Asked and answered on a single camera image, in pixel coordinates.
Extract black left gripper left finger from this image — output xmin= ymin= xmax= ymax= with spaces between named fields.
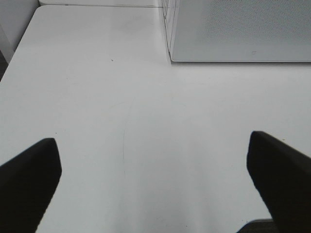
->
xmin=0 ymin=138 xmax=62 ymax=233

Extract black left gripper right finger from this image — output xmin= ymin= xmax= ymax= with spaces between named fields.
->
xmin=246 ymin=131 xmax=311 ymax=233

